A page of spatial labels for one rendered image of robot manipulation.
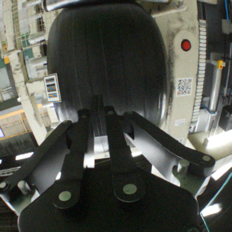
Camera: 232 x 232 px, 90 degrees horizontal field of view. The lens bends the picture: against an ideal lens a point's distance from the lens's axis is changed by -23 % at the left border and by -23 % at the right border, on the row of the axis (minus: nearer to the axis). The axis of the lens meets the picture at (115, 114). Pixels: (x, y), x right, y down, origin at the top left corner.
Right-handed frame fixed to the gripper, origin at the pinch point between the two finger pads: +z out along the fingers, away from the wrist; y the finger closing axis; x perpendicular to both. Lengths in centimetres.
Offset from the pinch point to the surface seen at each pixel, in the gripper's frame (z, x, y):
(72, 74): 11.6, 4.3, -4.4
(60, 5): 20.5, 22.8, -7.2
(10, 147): 854, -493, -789
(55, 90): 12.5, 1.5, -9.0
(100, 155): 65, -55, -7
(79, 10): 19.4, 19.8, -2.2
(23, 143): 886, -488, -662
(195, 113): 35, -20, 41
